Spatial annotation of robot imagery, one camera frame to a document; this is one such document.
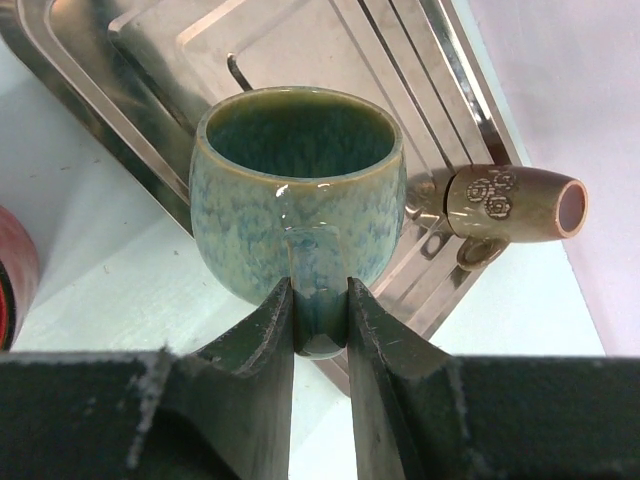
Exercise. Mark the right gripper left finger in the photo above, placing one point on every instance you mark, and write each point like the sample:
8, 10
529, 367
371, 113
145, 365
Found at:
223, 412

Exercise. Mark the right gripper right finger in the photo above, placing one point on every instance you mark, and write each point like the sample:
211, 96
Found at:
420, 413

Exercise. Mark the red ceramic mug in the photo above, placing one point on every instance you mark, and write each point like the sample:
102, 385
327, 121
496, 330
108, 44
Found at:
20, 275

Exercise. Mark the brown ceramic cup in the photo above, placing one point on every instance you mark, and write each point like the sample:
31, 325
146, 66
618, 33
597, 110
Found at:
491, 207

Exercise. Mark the green ceramic mug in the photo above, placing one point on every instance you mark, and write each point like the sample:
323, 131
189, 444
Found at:
298, 183

